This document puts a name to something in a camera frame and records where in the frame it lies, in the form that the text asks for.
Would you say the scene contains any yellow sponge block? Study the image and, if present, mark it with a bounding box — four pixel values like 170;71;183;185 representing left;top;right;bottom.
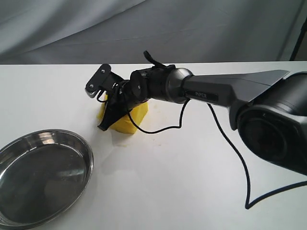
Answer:
97;102;149;134

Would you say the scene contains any grey backdrop cloth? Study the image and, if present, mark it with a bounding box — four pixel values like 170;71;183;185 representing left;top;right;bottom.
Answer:
0;0;303;64

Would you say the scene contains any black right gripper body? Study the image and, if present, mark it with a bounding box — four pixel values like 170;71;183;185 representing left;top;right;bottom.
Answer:
104;81;149;120

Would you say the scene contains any black camera cable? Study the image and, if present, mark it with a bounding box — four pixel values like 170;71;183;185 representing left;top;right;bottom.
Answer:
94;82;307;209

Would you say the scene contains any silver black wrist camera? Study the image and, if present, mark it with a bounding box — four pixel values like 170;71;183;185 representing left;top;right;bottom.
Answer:
85;64;124;98

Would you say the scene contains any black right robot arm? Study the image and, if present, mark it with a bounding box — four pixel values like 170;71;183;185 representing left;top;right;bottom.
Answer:
97;52;307;174

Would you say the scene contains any round stainless steel pan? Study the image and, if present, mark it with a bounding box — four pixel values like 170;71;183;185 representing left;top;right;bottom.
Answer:
0;129;94;230

